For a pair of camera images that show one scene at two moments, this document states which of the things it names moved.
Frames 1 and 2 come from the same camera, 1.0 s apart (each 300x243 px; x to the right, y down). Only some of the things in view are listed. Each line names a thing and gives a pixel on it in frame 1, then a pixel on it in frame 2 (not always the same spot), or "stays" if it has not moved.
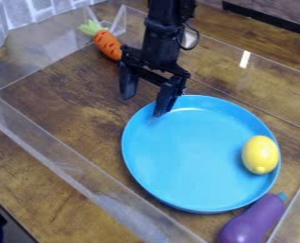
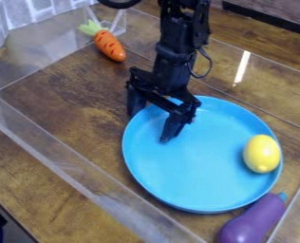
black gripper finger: (128, 78) → (136, 102)
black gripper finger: (168, 92) → (175, 121)
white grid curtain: (12, 13) stays
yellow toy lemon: (261, 155) stays
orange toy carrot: (103, 39) stays
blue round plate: (183, 156) stays
